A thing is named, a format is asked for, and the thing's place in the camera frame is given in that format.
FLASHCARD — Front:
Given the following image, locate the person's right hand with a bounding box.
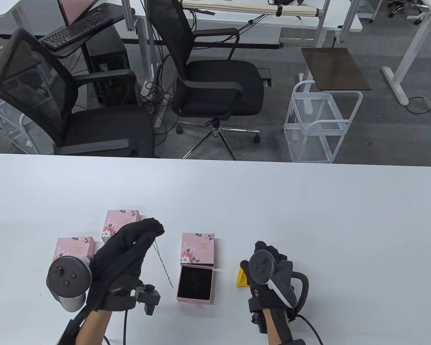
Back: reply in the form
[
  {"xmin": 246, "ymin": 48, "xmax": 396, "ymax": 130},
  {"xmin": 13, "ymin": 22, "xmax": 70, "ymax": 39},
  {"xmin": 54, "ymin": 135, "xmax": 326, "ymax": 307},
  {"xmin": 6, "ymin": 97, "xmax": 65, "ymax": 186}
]
[{"xmin": 240, "ymin": 241, "xmax": 296, "ymax": 312}]

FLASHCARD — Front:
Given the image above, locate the person's left hand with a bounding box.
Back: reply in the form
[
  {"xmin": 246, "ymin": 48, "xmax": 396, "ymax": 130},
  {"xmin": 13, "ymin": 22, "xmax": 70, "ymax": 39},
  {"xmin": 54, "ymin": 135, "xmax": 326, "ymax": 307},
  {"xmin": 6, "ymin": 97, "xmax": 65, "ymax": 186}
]
[{"xmin": 86, "ymin": 217, "xmax": 164, "ymax": 312}]

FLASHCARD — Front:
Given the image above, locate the grey handheld controller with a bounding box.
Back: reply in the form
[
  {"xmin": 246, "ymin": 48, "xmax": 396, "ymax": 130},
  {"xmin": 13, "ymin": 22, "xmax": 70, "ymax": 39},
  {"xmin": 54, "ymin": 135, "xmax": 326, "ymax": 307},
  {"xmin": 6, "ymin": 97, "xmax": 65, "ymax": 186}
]
[
  {"xmin": 47, "ymin": 255, "xmax": 92, "ymax": 312},
  {"xmin": 248, "ymin": 250, "xmax": 309, "ymax": 310}
]

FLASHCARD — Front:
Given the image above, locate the yellow cloth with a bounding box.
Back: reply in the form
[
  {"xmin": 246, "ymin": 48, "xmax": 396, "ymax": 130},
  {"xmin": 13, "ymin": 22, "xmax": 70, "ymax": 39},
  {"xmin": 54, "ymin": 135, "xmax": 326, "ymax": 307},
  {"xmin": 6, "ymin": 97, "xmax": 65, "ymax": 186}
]
[{"xmin": 236, "ymin": 268, "xmax": 251, "ymax": 288}]

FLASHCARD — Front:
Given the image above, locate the pink floral jewelry box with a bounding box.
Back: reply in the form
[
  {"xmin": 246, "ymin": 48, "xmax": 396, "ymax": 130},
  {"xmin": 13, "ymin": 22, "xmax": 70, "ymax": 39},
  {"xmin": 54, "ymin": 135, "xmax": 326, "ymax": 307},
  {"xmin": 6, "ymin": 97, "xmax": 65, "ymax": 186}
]
[
  {"xmin": 52, "ymin": 237, "xmax": 96, "ymax": 263},
  {"xmin": 101, "ymin": 210, "xmax": 141, "ymax": 244}
]

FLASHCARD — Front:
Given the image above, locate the pink box tray black lining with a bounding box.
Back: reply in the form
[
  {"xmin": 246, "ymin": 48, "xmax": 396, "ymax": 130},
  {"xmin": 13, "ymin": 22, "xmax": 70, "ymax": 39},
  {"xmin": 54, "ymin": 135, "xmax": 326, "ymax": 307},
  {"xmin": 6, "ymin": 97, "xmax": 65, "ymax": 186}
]
[{"xmin": 176, "ymin": 265, "xmax": 214, "ymax": 305}]

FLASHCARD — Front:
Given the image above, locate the person's left forearm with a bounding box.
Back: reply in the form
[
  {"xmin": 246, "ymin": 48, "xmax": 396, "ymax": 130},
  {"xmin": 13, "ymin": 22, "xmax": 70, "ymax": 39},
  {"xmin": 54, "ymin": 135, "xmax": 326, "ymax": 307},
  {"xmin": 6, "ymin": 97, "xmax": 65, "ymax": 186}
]
[{"xmin": 75, "ymin": 309, "xmax": 112, "ymax": 345}]

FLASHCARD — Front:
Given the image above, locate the person's right forearm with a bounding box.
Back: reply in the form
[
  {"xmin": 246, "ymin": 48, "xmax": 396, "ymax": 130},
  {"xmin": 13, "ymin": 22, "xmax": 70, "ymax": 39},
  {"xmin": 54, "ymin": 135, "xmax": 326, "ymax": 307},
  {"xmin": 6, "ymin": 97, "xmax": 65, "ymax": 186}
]
[{"xmin": 261, "ymin": 307, "xmax": 285, "ymax": 345}]

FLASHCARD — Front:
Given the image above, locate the black mesh office chair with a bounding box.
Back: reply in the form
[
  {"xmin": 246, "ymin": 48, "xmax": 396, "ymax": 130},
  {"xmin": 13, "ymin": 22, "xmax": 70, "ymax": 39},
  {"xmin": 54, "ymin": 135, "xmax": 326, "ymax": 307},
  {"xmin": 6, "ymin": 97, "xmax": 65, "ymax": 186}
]
[{"xmin": 0, "ymin": 28, "xmax": 160, "ymax": 158}]

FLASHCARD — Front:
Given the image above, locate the black computer tower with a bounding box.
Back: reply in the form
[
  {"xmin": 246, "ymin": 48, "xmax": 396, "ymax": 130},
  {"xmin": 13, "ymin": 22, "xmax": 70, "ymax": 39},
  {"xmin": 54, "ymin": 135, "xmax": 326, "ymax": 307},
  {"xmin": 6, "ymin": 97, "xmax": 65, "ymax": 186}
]
[{"xmin": 85, "ymin": 27, "xmax": 138, "ymax": 106}]

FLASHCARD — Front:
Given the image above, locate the black office chair chrome base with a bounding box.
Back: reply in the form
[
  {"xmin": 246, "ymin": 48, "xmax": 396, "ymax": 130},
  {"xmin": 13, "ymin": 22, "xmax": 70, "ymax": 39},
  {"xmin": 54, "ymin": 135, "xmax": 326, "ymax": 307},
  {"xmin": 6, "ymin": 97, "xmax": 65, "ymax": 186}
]
[{"xmin": 146, "ymin": 0, "xmax": 272, "ymax": 160}]

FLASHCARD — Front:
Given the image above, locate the black keyboard tray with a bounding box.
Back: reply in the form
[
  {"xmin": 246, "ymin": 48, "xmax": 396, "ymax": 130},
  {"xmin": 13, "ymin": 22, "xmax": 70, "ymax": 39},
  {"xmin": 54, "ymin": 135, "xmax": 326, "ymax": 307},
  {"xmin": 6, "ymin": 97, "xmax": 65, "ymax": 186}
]
[{"xmin": 40, "ymin": 7, "xmax": 135, "ymax": 58}]

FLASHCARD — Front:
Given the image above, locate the black keyboard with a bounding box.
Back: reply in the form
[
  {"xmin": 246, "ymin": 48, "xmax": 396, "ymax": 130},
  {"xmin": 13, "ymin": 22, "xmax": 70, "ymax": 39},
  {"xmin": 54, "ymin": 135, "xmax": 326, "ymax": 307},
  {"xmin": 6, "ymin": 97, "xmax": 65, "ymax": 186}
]
[{"xmin": 40, "ymin": 13, "xmax": 115, "ymax": 50}]

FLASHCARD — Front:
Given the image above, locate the dark wooden board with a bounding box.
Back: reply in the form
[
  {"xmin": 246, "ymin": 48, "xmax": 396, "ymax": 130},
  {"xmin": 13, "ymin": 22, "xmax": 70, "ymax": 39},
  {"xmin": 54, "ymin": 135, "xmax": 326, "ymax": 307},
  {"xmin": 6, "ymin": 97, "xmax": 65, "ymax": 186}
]
[{"xmin": 301, "ymin": 47, "xmax": 372, "ymax": 91}]

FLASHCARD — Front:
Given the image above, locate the white desk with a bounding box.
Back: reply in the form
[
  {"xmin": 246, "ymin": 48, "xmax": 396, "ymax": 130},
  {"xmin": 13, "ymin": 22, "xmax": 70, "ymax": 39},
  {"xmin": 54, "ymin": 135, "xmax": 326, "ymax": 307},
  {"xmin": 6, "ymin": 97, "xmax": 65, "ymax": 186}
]
[
  {"xmin": 382, "ymin": 0, "xmax": 431, "ymax": 132},
  {"xmin": 122, "ymin": 0, "xmax": 363, "ymax": 78},
  {"xmin": 0, "ymin": 0, "xmax": 126, "ymax": 36}
]

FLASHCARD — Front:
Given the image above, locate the distant chair base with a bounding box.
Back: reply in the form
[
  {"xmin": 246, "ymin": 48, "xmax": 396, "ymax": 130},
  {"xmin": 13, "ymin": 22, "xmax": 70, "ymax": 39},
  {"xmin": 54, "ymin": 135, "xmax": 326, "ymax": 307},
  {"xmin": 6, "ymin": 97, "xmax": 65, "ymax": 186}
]
[{"xmin": 387, "ymin": 0, "xmax": 431, "ymax": 25}]

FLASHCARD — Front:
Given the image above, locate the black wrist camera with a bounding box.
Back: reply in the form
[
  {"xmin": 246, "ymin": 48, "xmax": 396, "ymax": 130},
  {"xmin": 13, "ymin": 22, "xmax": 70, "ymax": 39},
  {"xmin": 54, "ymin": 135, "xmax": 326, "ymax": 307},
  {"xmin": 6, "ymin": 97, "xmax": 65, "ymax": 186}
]
[
  {"xmin": 250, "ymin": 309, "xmax": 269, "ymax": 335},
  {"xmin": 110, "ymin": 282, "xmax": 161, "ymax": 316}
]

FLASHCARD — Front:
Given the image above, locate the white wire cart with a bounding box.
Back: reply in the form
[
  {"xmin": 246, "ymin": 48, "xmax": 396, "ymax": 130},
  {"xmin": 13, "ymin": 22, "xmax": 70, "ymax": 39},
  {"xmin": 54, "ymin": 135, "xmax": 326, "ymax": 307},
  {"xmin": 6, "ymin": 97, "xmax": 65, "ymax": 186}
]
[
  {"xmin": 283, "ymin": 81, "xmax": 363, "ymax": 164},
  {"xmin": 0, "ymin": 86, "xmax": 54, "ymax": 155}
]

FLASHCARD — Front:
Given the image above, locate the tangle of black cables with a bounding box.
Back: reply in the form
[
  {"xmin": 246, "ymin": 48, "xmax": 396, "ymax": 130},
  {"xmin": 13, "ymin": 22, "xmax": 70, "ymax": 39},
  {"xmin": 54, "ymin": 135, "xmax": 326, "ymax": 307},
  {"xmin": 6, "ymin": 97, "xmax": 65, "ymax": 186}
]
[{"xmin": 138, "ymin": 61, "xmax": 175, "ymax": 137}]

